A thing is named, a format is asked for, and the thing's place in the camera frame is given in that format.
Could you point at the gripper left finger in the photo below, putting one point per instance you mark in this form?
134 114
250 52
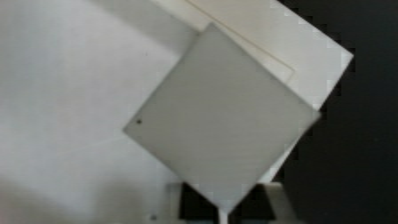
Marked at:
193 209

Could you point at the white square table top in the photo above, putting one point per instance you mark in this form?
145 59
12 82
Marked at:
88 51

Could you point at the white U-shaped obstacle fence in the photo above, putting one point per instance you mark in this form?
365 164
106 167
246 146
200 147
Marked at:
291 46

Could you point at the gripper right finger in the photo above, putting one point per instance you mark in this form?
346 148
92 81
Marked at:
266 207

